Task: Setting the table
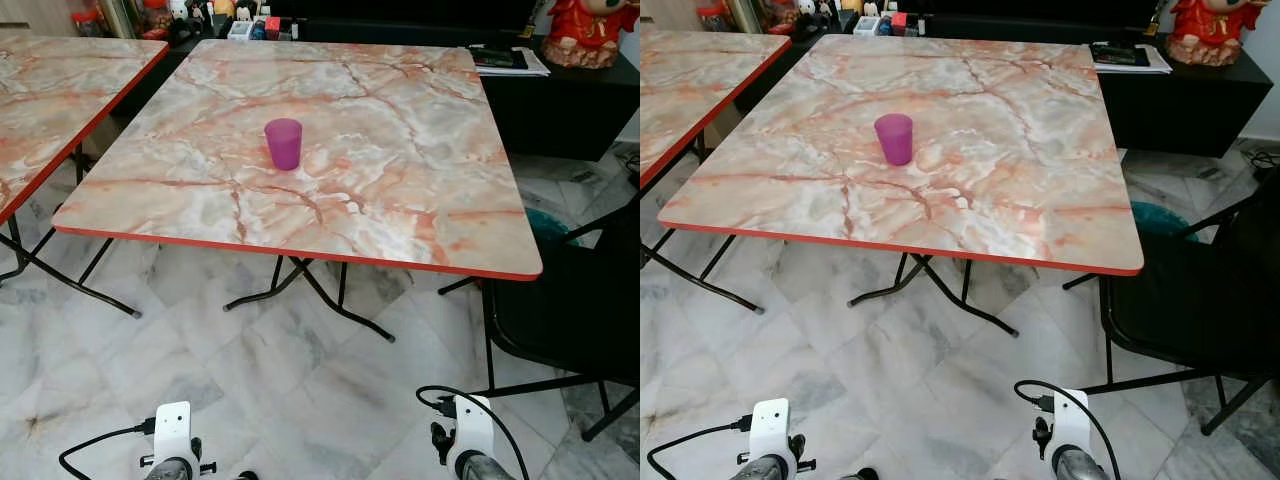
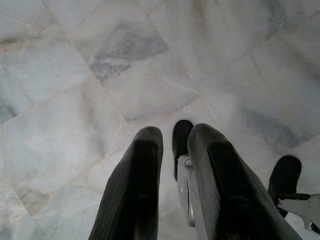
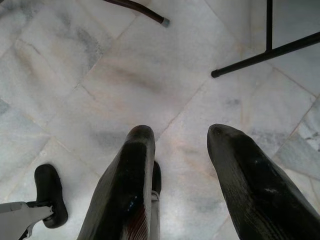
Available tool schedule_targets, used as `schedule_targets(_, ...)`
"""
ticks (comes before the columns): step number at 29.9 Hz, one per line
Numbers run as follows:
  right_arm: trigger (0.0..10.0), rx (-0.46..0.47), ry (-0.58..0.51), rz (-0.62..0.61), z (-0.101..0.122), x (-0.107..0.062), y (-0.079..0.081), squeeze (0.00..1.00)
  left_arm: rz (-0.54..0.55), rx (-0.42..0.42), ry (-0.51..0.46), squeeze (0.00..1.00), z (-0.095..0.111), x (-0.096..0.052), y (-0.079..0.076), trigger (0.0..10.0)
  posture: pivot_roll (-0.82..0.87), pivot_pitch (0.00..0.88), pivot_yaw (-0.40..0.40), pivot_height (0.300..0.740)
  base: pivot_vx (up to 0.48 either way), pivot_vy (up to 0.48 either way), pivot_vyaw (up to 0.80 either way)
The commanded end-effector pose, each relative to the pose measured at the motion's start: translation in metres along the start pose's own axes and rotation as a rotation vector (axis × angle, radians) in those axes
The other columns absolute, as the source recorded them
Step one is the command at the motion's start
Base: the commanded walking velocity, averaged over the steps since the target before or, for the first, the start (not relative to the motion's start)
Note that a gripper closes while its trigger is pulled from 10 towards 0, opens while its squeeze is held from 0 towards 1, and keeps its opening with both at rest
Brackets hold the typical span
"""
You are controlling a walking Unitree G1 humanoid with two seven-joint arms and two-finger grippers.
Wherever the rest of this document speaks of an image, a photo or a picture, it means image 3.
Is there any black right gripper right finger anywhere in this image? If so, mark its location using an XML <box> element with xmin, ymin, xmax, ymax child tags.
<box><xmin>208</xmin><ymin>123</ymin><xmax>320</xmax><ymax>240</ymax></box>

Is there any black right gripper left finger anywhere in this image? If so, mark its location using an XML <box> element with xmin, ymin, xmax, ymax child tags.
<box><xmin>78</xmin><ymin>125</ymin><xmax>156</xmax><ymax>240</ymax></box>

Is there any black robot right foot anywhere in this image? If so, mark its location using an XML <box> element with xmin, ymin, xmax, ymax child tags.
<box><xmin>152</xmin><ymin>161</ymin><xmax>163</xmax><ymax>193</ymax></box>

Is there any black robot foot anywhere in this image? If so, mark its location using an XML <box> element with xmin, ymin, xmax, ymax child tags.
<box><xmin>34</xmin><ymin>163</ymin><xmax>69</xmax><ymax>229</ymax></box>
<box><xmin>152</xmin><ymin>161</ymin><xmax>163</xmax><ymax>193</ymax></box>

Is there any black robot left foot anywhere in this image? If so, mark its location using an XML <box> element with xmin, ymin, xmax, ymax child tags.
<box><xmin>34</xmin><ymin>163</ymin><xmax>69</xmax><ymax>229</ymax></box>

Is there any grey robot left leg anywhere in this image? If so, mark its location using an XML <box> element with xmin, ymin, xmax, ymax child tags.
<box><xmin>0</xmin><ymin>199</ymin><xmax>55</xmax><ymax>240</ymax></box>

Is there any brown wooden chair leg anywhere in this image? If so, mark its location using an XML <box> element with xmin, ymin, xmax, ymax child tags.
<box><xmin>103</xmin><ymin>0</ymin><xmax>171</xmax><ymax>27</ymax></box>

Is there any black metal table frame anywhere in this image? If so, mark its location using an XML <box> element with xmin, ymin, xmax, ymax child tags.
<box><xmin>211</xmin><ymin>0</ymin><xmax>320</xmax><ymax>79</ymax></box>

